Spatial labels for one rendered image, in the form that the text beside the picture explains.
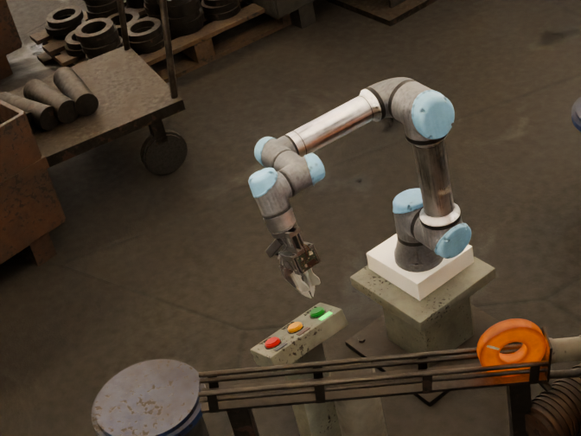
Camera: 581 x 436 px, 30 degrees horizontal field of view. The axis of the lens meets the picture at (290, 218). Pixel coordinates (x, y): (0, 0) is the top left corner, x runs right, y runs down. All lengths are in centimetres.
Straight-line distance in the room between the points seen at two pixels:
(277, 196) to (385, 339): 104
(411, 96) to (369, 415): 84
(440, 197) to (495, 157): 135
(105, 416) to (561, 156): 215
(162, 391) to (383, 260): 81
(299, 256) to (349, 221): 142
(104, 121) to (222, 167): 53
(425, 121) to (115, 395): 113
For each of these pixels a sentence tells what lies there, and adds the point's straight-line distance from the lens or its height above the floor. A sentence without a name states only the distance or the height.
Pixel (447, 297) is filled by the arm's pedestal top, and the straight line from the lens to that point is 329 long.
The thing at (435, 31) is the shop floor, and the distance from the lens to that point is 528.
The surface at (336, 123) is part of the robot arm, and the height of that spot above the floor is 97.
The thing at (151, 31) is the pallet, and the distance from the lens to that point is 528.
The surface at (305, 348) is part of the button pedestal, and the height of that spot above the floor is 59.
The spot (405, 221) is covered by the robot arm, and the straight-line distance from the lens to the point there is 319.
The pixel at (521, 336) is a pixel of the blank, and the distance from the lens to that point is 251.
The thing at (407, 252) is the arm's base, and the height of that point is 43.
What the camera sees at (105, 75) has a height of 32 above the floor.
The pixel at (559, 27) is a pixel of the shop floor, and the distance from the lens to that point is 521.
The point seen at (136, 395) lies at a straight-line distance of 304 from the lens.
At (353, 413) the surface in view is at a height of 43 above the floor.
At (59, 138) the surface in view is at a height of 33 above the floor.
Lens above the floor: 251
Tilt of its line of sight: 37 degrees down
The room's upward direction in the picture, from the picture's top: 13 degrees counter-clockwise
